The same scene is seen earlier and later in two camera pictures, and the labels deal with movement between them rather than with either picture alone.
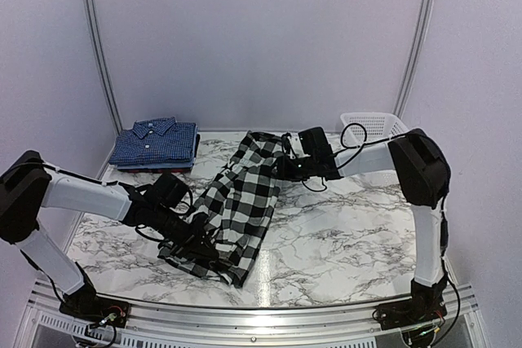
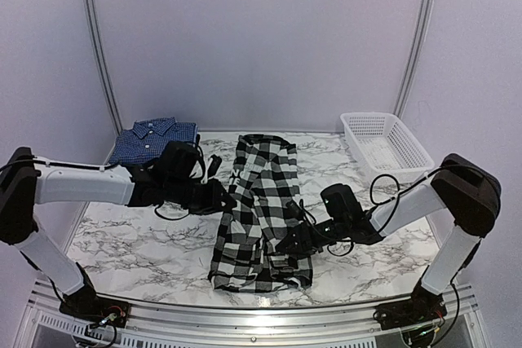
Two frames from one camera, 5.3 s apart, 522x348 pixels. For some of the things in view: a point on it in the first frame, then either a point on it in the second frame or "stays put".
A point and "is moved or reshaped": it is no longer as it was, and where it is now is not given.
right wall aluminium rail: x=428 y=6 stays put
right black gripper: x=284 y=170 -> x=304 y=240
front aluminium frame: x=46 y=323 stays put
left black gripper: x=192 y=242 -> x=213 y=201
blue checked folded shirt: x=161 y=140 stays put
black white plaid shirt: x=237 y=206 is moved or reshaped
